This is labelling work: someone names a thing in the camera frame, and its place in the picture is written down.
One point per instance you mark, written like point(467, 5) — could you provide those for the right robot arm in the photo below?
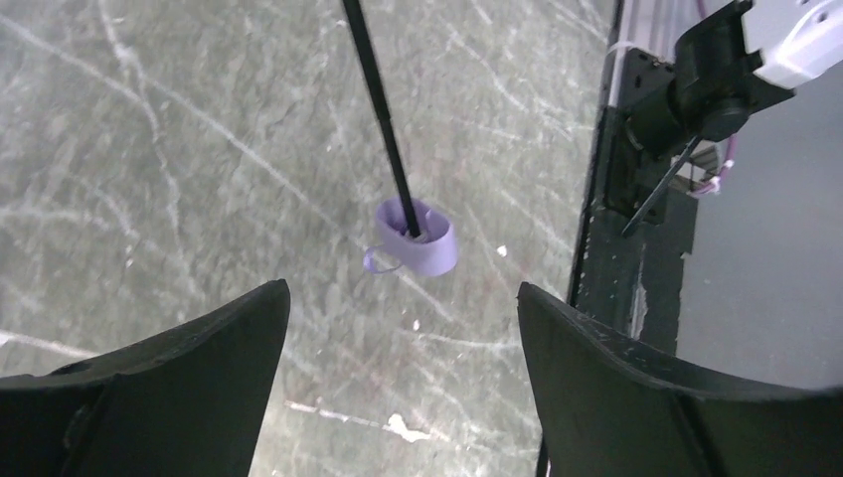
point(744, 58)

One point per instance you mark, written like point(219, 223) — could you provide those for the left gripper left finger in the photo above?
point(188, 401)

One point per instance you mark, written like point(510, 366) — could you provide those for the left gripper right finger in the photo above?
point(610, 405)

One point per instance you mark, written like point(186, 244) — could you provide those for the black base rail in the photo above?
point(632, 285)

